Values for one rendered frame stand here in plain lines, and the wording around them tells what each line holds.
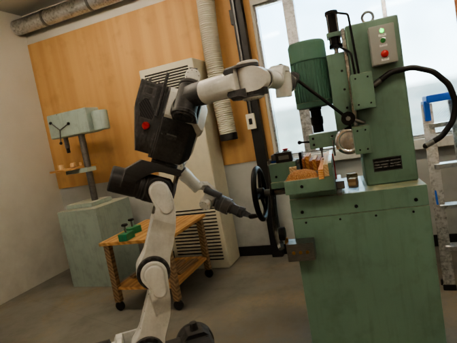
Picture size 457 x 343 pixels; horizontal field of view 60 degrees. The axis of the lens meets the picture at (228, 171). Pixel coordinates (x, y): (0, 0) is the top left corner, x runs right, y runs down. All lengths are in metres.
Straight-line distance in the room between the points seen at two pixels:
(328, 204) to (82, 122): 2.52
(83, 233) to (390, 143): 2.72
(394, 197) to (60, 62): 3.57
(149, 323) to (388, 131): 1.34
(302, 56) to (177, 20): 2.04
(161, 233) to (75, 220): 2.11
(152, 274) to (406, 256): 1.08
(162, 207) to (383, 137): 1.02
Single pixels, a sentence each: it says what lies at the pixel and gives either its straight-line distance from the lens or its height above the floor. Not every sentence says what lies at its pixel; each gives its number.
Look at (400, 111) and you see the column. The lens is 1.90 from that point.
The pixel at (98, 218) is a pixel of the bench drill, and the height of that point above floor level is 0.61.
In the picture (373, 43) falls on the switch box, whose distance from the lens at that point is 1.85.
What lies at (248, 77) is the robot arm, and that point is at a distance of 1.37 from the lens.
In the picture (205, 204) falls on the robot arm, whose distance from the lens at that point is 2.07.
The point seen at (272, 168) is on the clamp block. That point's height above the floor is 0.94.
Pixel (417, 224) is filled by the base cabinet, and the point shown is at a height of 0.63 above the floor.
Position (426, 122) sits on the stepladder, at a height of 1.00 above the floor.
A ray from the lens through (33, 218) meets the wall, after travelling 4.41.
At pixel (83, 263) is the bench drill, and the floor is 0.22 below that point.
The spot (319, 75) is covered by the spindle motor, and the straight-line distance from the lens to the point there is 1.93.
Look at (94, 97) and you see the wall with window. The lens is 4.24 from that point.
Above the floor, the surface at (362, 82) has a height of 1.26.
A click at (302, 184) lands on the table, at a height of 0.88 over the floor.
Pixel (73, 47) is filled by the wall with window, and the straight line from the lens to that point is 4.41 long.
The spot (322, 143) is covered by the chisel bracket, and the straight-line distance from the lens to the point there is 1.96.
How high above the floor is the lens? 1.15
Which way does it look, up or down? 6 degrees down
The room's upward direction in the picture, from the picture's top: 10 degrees counter-clockwise
